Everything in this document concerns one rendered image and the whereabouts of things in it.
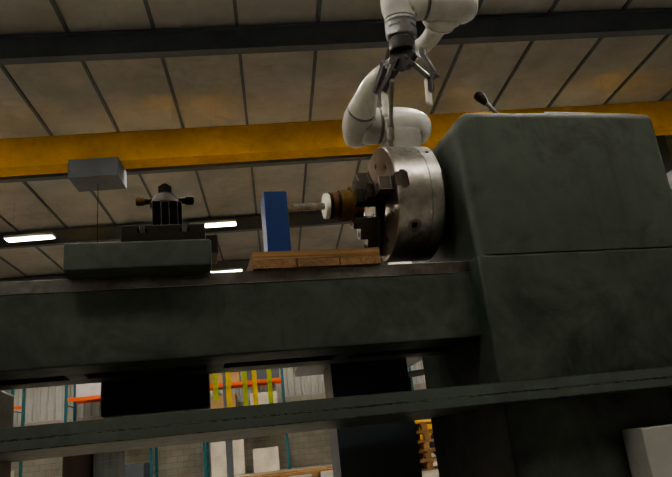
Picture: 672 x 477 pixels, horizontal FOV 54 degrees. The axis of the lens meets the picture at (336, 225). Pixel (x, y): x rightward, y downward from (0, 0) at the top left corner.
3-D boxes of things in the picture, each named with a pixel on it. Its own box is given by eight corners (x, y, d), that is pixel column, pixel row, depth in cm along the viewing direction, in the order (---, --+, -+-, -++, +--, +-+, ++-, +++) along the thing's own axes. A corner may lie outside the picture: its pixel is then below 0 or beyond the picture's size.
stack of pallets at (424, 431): (445, 465, 1127) (439, 421, 1150) (468, 465, 1049) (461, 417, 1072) (376, 474, 1090) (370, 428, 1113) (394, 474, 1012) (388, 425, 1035)
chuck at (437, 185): (408, 265, 196) (400, 162, 201) (450, 254, 166) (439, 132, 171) (397, 266, 196) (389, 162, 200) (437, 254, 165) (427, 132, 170)
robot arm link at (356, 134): (343, 95, 233) (380, 96, 236) (334, 128, 248) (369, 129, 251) (349, 124, 226) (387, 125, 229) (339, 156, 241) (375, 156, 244)
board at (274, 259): (346, 298, 188) (345, 285, 190) (381, 263, 155) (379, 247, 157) (240, 304, 181) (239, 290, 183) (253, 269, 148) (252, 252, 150)
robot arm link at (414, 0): (388, 9, 184) (432, 12, 187) (384, -42, 186) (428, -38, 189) (377, 28, 194) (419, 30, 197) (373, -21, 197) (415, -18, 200)
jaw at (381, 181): (392, 191, 179) (405, 170, 169) (395, 208, 178) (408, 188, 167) (353, 192, 177) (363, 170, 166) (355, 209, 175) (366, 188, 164)
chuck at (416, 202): (397, 266, 196) (389, 162, 200) (437, 254, 165) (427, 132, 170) (368, 267, 193) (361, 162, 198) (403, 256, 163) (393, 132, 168)
